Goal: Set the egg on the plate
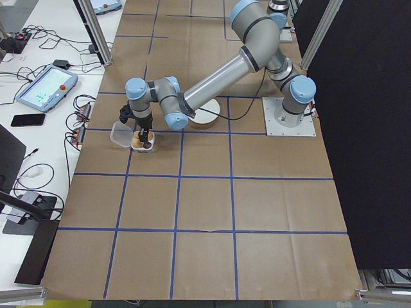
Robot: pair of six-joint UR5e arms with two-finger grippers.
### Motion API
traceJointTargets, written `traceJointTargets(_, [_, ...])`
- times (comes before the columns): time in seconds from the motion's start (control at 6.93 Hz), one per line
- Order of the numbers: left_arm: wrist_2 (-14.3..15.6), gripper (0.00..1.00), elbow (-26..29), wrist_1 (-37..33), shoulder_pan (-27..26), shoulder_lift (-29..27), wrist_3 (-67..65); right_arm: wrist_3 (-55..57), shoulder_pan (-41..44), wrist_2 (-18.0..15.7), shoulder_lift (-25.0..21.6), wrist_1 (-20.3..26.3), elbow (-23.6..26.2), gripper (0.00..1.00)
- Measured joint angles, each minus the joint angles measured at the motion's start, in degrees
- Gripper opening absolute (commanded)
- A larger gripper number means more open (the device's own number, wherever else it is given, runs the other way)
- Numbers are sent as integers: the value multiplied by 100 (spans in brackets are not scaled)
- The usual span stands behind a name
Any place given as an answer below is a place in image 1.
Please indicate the black smartphone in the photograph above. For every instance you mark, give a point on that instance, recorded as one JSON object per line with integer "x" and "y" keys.
{"x": 28, "y": 120}

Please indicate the aluminium frame post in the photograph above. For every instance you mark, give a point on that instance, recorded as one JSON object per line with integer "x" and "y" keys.
{"x": 321, "y": 32}

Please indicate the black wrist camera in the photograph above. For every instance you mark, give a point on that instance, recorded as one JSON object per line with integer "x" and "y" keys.
{"x": 125, "y": 114}

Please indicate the aluminium profile rail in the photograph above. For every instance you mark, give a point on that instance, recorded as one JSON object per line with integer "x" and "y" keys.
{"x": 385, "y": 293}
{"x": 19, "y": 293}

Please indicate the aluminium profile post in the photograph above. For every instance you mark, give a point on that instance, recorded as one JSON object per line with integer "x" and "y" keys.
{"x": 99, "y": 38}

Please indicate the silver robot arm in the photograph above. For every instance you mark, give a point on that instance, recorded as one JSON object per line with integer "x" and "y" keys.
{"x": 224, "y": 73}
{"x": 277, "y": 4}

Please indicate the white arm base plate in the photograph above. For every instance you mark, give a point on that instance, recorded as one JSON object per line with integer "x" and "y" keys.
{"x": 287, "y": 36}
{"x": 273, "y": 126}

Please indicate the black device with red light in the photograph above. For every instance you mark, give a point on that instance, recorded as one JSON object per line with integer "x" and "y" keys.
{"x": 14, "y": 43}

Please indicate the white desk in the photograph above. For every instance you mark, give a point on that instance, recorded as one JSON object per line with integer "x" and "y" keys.
{"x": 51, "y": 150}

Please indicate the black power adapter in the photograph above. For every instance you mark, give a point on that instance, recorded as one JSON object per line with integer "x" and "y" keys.
{"x": 61, "y": 63}

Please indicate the blue grey teach pendant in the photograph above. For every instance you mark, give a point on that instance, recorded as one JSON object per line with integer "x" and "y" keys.
{"x": 45, "y": 86}
{"x": 106, "y": 6}

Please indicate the small white adapter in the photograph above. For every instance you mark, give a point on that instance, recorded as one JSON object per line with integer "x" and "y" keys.
{"x": 33, "y": 172}

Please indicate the white round plate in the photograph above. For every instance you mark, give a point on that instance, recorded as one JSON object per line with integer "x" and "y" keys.
{"x": 208, "y": 112}

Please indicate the orange black usb device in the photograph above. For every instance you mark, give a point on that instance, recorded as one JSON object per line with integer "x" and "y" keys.
{"x": 79, "y": 134}
{"x": 85, "y": 110}

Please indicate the black frame cover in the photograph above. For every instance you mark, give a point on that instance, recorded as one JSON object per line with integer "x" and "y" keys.
{"x": 369, "y": 128}

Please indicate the black monitor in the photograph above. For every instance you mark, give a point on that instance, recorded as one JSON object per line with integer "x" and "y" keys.
{"x": 9, "y": 154}

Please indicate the black flat board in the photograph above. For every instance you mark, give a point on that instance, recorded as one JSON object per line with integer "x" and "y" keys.
{"x": 35, "y": 253}

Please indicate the clear plastic egg box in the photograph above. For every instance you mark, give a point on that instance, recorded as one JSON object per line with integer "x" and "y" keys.
{"x": 121, "y": 134}

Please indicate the small black adapter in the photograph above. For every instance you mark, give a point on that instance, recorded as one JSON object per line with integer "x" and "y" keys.
{"x": 93, "y": 48}

